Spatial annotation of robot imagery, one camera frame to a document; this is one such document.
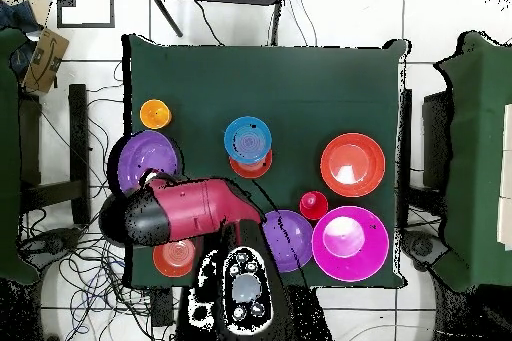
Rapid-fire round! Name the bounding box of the dark green tablecloth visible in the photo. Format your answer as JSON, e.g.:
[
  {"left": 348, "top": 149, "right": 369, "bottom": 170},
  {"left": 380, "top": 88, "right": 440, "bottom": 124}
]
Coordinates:
[{"left": 121, "top": 33, "right": 409, "bottom": 290}]

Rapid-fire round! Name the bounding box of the purple bowl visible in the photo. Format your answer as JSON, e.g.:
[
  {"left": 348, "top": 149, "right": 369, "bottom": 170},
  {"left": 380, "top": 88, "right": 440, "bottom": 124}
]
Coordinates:
[
  {"left": 261, "top": 209, "right": 314, "bottom": 274},
  {"left": 115, "top": 129, "right": 182, "bottom": 198}
]

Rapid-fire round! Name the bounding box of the grey pedestal foot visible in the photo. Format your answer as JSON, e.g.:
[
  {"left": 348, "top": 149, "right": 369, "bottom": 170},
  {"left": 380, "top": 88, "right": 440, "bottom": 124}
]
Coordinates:
[{"left": 401, "top": 228, "right": 449, "bottom": 272}]

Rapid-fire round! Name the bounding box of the blue cloth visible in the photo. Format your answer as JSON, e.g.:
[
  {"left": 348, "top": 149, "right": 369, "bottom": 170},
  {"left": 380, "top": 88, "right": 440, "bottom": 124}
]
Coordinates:
[{"left": 0, "top": 0, "right": 43, "bottom": 34}]

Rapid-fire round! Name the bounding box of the blue bowl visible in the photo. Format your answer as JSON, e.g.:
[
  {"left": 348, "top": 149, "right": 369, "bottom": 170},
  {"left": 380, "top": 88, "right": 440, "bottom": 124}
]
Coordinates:
[{"left": 223, "top": 116, "right": 274, "bottom": 165}]

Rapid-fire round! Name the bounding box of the black pedestal foot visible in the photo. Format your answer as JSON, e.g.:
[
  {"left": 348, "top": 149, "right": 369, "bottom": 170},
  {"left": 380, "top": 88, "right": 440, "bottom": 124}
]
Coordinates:
[{"left": 17, "top": 226, "right": 83, "bottom": 268}]

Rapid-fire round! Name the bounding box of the cardboard box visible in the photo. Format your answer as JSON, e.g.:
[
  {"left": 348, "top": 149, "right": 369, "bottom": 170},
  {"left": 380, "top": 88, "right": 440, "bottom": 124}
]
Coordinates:
[{"left": 21, "top": 27, "right": 70, "bottom": 95}]

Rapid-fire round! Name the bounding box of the small orange bowl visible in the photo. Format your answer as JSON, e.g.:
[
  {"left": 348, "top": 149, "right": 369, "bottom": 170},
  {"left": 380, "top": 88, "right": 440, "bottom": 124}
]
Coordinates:
[
  {"left": 228, "top": 148, "right": 274, "bottom": 180},
  {"left": 152, "top": 236, "right": 197, "bottom": 278}
]

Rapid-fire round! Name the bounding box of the pink bowl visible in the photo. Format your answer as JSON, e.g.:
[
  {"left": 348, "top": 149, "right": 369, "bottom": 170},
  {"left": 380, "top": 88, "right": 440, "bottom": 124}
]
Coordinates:
[{"left": 311, "top": 205, "right": 390, "bottom": 283}]

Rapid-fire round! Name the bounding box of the black bench frame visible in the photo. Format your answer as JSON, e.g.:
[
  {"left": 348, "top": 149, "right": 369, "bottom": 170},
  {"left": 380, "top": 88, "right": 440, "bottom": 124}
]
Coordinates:
[{"left": 17, "top": 83, "right": 91, "bottom": 226}]

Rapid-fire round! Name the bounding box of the large orange bowl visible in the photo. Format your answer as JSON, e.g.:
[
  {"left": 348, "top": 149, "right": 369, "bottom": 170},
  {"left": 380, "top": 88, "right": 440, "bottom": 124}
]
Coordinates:
[{"left": 319, "top": 132, "right": 387, "bottom": 199}]

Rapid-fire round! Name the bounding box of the green cloth side table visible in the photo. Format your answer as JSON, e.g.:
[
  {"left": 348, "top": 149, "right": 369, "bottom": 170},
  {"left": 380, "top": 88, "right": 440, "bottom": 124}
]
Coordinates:
[
  {"left": 433, "top": 30, "right": 512, "bottom": 292},
  {"left": 0, "top": 27, "right": 41, "bottom": 286}
]

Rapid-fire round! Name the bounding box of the white paper sheet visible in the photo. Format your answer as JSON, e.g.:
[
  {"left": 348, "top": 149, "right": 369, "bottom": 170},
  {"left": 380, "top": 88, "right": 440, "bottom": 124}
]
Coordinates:
[{"left": 496, "top": 103, "right": 512, "bottom": 252}]

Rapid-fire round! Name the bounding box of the black square frame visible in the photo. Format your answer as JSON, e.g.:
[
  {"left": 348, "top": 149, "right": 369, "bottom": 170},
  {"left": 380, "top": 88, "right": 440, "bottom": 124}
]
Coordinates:
[{"left": 56, "top": 0, "right": 116, "bottom": 29}]

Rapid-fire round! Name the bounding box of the red cup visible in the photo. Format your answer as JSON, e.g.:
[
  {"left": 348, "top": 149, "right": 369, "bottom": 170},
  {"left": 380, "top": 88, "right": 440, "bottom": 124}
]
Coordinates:
[{"left": 298, "top": 190, "right": 330, "bottom": 222}]

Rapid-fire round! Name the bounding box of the yellow cup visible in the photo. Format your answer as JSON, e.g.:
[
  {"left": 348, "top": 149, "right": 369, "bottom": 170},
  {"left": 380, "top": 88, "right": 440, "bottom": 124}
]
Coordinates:
[{"left": 139, "top": 98, "right": 174, "bottom": 131}]

